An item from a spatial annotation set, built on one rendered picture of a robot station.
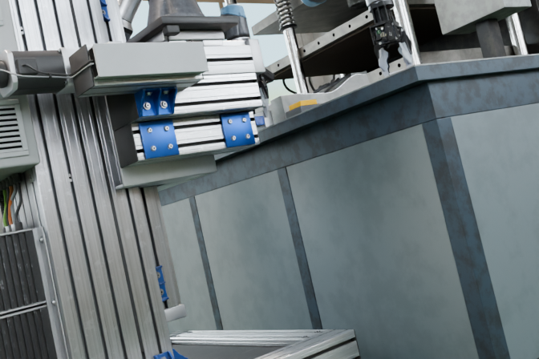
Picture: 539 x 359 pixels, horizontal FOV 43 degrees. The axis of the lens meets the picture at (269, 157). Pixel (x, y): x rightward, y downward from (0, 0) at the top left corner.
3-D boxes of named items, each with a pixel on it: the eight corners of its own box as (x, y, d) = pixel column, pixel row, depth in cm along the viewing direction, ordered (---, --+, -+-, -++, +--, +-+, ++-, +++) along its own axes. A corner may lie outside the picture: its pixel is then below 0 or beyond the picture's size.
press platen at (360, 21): (401, 4, 275) (398, -8, 276) (258, 81, 366) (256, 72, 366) (516, 2, 317) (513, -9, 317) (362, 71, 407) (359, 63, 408)
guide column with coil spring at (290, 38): (331, 219, 323) (270, -43, 334) (324, 221, 328) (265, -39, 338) (340, 217, 327) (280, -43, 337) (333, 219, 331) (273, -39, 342)
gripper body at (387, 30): (372, 47, 190) (362, 6, 191) (381, 51, 198) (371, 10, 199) (399, 38, 187) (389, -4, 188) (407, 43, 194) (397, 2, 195)
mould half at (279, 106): (286, 123, 212) (277, 81, 213) (244, 141, 234) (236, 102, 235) (402, 107, 240) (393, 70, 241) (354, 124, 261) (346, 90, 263)
